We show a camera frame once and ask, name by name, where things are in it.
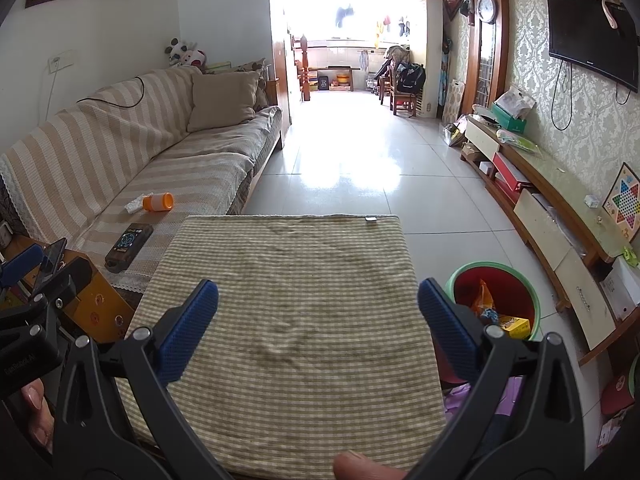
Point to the panda plush toy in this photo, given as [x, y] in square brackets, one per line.
[175, 50]

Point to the black box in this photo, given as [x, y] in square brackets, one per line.
[129, 247]

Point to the star checkers board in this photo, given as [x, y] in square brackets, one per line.
[625, 205]

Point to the white wall socket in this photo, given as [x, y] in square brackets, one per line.
[61, 60]

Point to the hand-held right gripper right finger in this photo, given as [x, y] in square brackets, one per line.
[447, 330]

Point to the orange cup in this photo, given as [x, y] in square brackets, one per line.
[159, 202]

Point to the purple stool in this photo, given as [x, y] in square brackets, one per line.
[507, 397]

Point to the black television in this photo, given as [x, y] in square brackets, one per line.
[595, 40]

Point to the red bin with green rim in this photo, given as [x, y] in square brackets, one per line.
[465, 290]

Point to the patterned cushion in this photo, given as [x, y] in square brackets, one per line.
[261, 92]

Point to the small green toy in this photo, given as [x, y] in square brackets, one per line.
[632, 256]

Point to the yellow-green plastic bag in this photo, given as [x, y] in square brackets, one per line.
[520, 142]

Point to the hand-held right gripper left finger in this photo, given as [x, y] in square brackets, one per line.
[190, 330]

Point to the black backpack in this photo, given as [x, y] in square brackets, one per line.
[411, 79]

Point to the small yellow box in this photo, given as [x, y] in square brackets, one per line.
[514, 327]

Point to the round wall clock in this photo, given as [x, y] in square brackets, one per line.
[487, 9]

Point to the white pink plush toy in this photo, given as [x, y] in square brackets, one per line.
[195, 57]

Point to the white crumpled tissue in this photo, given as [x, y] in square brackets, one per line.
[136, 204]

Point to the orange snack bag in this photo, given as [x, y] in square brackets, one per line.
[484, 297]

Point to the wooden side table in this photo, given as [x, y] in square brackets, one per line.
[102, 305]

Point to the brown cardboard box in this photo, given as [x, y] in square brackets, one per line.
[475, 152]

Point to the person's left hand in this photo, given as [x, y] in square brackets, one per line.
[39, 410]

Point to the wooden television cabinet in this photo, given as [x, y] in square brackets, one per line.
[555, 190]

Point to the shiny bag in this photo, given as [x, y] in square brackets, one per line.
[455, 134]

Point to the black phone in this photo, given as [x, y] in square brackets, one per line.
[54, 257]

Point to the white plastic bag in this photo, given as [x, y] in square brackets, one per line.
[515, 100]

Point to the red flat box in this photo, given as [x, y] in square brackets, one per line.
[510, 172]

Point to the green box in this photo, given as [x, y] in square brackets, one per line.
[509, 121]

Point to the turned wooden post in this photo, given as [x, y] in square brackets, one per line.
[304, 67]

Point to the patterned board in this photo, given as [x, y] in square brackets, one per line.
[454, 100]

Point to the sofa with striped cover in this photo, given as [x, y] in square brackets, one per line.
[150, 160]

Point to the small white box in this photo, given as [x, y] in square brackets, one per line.
[592, 201]

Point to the beige cushion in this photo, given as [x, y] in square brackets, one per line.
[222, 102]

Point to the low wooden table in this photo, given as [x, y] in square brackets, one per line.
[335, 71]

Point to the person's right hand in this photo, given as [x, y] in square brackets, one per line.
[365, 470]

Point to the large white box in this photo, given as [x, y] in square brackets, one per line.
[622, 287]

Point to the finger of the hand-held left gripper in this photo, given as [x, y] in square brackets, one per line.
[70, 280]
[20, 265]

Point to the wooden chair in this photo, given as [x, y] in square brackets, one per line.
[402, 105]

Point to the pink hook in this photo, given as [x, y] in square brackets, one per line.
[610, 12]

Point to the white standing air conditioner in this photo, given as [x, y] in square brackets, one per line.
[434, 55]

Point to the red carton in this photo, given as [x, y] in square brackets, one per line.
[617, 395]

